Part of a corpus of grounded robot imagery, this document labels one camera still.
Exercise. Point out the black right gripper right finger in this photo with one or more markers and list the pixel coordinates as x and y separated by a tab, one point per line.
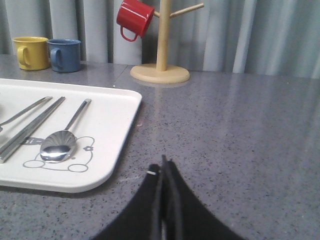
185	217

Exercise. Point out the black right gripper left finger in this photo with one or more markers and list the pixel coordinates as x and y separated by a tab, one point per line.
141	218

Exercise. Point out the silver metal spoon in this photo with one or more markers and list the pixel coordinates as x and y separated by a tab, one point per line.
59	145

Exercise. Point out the silver metal chopstick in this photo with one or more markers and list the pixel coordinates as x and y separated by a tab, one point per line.
18	142
27	127

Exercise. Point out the silver metal fork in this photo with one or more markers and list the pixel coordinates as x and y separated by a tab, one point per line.
25	110

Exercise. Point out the beige rabbit serving tray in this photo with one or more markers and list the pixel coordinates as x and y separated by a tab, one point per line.
101	131

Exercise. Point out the wooden mug tree stand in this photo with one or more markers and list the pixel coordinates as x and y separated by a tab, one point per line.
161	72

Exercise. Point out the blue enamel mug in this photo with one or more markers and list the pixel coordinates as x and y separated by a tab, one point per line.
65	55

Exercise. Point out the yellow enamel mug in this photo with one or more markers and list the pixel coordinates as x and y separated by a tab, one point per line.
32	52

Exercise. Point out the red enamel mug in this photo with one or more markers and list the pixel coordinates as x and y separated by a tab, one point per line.
134	16

